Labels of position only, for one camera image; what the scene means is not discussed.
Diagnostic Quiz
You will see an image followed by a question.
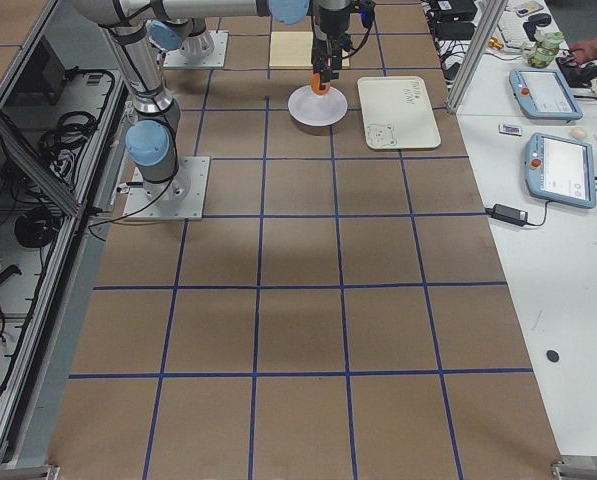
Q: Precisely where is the upper blue teach pendant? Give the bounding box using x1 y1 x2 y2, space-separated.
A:
508 69 583 121

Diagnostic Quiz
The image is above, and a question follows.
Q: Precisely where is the white round plate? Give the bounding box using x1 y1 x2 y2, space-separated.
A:
288 86 348 127

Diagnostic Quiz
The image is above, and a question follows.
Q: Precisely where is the aluminium frame post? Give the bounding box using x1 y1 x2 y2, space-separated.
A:
446 0 508 114

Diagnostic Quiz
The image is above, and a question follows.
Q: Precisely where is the lower blue teach pendant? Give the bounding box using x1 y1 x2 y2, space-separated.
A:
524 133 597 209

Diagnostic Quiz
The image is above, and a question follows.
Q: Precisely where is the wooden cutting board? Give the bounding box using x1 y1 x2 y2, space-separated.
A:
268 30 351 70

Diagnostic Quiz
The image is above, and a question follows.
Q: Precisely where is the person hand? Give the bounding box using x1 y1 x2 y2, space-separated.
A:
569 37 597 64

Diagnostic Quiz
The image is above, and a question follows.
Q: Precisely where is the black power adapter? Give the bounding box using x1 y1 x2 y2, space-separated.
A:
485 204 528 227

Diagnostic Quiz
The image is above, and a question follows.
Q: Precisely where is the cream bear tray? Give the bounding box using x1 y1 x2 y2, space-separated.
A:
357 76 441 150

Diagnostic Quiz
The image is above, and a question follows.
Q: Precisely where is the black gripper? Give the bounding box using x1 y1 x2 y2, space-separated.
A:
311 29 353 94

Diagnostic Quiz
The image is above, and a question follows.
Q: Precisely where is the side aluminium frame rail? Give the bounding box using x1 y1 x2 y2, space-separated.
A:
0 109 83 217

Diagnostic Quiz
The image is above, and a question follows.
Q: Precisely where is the orange fruit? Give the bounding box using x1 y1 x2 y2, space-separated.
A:
310 73 330 96

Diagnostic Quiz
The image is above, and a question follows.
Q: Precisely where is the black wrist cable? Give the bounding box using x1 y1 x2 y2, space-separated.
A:
342 0 379 56

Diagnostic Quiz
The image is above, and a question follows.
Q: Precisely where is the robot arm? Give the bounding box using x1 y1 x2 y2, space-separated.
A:
146 1 359 96
72 0 309 194

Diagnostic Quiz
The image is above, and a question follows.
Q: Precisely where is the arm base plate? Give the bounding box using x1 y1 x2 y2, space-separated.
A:
163 30 229 70
123 156 210 222

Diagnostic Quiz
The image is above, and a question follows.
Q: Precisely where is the blue teach pendant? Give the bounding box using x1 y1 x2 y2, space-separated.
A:
524 133 597 209
508 69 583 121

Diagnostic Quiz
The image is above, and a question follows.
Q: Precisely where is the black electronics box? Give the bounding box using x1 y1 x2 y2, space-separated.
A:
429 0 477 22

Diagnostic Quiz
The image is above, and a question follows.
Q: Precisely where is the small card box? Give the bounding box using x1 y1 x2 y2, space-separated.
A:
499 123 523 137

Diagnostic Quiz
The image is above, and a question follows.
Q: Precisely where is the black round cap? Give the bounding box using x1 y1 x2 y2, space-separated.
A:
546 350 560 363

